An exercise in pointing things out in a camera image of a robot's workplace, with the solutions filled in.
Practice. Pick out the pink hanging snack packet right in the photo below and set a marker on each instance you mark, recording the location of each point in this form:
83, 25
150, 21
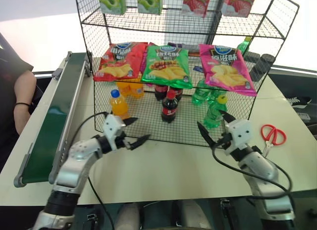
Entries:
237, 3

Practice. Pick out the pink hanging snack packet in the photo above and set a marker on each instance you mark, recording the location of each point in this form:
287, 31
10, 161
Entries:
237, 3
195, 3

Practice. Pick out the dark cylindrical container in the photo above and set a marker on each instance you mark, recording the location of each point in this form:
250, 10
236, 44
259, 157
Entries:
251, 56
262, 66

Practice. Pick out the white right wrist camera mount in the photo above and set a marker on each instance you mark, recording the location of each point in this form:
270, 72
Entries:
239, 134

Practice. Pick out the black table clamp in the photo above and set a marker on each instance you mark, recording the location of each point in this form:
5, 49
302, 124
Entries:
91, 221
227, 212

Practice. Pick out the black wrist band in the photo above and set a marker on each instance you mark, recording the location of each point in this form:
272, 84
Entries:
22, 104

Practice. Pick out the green potato chips bag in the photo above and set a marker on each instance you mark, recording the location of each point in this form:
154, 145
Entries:
166, 66

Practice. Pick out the green bottle behind rack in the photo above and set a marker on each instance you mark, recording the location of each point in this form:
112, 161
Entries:
243, 45

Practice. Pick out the black and white shoe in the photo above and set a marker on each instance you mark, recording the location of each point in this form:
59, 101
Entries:
298, 101

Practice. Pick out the cola bottle red cap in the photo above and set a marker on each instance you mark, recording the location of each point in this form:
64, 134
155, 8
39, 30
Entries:
169, 108

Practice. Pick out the pink potato chips bag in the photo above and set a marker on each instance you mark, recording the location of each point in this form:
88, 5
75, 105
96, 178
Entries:
225, 71

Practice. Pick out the green apple juice carton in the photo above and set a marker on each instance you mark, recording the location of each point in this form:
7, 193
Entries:
111, 2
149, 2

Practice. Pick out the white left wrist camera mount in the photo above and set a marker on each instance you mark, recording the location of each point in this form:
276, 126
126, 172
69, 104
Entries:
111, 126

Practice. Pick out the person's black shirt torso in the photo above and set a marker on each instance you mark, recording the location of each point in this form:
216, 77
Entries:
10, 66

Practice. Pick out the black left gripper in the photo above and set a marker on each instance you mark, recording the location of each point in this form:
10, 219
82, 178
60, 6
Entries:
122, 140

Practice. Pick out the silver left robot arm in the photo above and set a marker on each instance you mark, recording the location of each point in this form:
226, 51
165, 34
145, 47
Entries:
74, 163

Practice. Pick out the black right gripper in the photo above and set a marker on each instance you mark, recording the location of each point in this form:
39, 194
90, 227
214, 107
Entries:
225, 140

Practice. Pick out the green conveyor belt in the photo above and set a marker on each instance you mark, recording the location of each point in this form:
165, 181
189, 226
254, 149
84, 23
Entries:
57, 111

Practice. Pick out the pink hanging snack packet left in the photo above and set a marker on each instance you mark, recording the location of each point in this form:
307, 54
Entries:
195, 3

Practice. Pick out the red potato chips bag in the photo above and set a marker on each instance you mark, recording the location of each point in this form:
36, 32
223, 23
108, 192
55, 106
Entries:
119, 64

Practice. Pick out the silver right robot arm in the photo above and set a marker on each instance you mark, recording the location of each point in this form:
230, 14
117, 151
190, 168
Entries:
262, 175

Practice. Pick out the orange soda bottle blue cap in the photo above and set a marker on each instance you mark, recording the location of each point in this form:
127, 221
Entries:
119, 105

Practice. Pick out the small blue packet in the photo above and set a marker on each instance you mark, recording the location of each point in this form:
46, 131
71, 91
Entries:
198, 68

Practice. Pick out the green soda bottle yellow cap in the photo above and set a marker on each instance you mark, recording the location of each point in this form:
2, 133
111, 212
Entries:
215, 111

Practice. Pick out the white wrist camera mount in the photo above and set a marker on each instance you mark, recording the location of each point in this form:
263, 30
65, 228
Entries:
239, 134
111, 126

